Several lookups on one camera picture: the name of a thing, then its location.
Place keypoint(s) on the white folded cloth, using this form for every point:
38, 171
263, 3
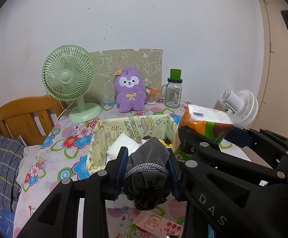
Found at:
121, 143

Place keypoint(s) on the pink wipes packet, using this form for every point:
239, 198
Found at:
154, 222

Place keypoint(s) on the grey plaid pillow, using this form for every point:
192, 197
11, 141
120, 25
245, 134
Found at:
2, 161

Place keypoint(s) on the yellow fabric storage box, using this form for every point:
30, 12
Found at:
134, 125

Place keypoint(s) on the beige wooden door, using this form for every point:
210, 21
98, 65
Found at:
278, 79

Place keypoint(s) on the blue bed sheet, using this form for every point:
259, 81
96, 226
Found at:
2, 219

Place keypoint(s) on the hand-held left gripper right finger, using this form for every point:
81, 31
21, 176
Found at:
175, 178

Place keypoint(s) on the cartoon print felt panel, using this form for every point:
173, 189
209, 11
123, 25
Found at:
104, 62

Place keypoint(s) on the grey velvet cloth bundle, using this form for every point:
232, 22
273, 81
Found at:
146, 153

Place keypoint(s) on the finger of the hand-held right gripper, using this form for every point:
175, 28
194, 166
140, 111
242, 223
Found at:
198, 143
243, 138

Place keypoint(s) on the cotton swab jar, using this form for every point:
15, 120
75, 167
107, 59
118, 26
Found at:
151, 99

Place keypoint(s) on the yellow cloth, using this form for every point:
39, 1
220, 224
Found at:
165, 141

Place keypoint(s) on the purple plush toy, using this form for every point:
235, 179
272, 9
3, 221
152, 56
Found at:
130, 99

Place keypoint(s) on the wooden bed headboard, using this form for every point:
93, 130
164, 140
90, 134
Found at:
22, 111

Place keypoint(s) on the black knit sock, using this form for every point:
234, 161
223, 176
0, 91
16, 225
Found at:
147, 137

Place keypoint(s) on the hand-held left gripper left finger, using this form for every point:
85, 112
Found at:
119, 178

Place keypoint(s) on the white clip fan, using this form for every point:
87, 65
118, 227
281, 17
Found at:
245, 109

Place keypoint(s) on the green desk fan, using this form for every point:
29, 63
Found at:
65, 76

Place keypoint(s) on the orange tissue packet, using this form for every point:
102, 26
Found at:
208, 116

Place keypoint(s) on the glass jar with green lid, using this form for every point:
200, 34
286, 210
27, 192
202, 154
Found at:
172, 96

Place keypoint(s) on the floral tablecloth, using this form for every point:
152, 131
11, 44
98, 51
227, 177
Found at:
67, 141

